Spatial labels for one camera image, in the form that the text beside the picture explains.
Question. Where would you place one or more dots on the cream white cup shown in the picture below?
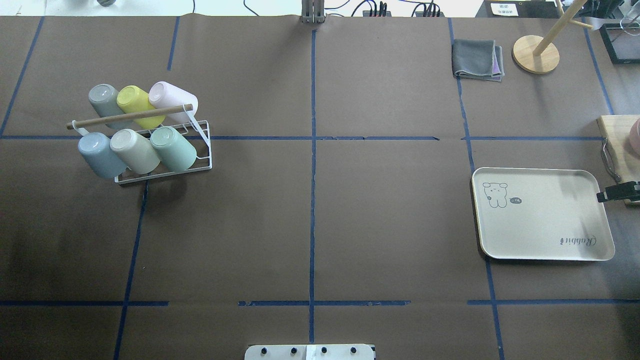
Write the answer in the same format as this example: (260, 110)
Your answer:
(135, 151)

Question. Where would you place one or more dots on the yellow cup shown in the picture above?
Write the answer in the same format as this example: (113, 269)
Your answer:
(132, 99)

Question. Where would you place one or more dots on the green cup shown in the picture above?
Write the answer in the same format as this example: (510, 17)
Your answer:
(173, 149)

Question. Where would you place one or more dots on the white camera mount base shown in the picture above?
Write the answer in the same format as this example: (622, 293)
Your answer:
(346, 351)

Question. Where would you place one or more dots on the beige rabbit tray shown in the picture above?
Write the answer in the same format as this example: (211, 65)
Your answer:
(540, 214)

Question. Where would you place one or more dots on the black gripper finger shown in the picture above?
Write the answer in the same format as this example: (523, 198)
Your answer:
(623, 191)

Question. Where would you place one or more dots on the grey cup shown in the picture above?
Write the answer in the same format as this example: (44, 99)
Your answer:
(103, 98)

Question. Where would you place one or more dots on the wooden rack handle rod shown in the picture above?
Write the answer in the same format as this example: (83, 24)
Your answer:
(71, 125)

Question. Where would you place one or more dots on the wooden mug tree stand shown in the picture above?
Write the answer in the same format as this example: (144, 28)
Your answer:
(538, 55)

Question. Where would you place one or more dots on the grey folded cloth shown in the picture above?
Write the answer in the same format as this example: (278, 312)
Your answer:
(479, 59)

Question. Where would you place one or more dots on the blue cup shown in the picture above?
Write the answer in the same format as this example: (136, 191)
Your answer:
(103, 161)

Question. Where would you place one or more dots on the pink cup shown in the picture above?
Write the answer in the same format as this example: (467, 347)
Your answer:
(164, 95)

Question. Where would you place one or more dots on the wooden cutting board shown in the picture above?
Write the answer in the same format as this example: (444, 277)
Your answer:
(620, 148)

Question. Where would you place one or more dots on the black framed glass tray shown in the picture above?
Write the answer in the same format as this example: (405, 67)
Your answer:
(621, 47)

